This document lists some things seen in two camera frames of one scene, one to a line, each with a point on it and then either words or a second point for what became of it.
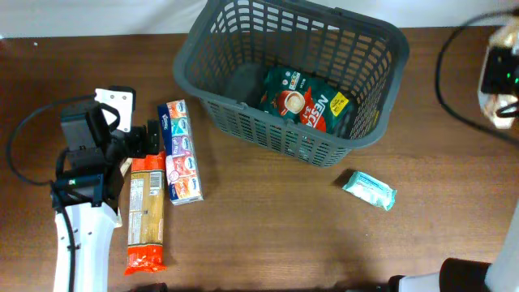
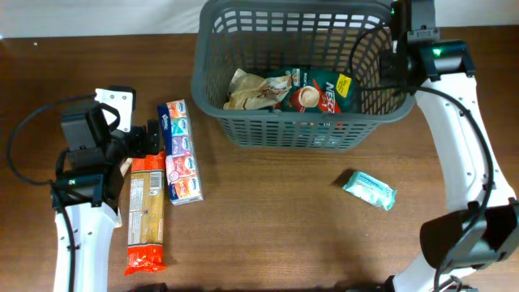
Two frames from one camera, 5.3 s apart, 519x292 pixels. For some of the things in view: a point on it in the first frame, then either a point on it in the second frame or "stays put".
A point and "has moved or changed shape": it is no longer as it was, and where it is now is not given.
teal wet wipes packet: [371, 190] stays put
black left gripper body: [135, 142] stays put
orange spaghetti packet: [146, 215] stays put
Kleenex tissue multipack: [182, 168] stays put
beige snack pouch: [500, 72] → [250, 92]
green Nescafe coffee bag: [306, 98] has moved or changed shape
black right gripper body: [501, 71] → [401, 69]
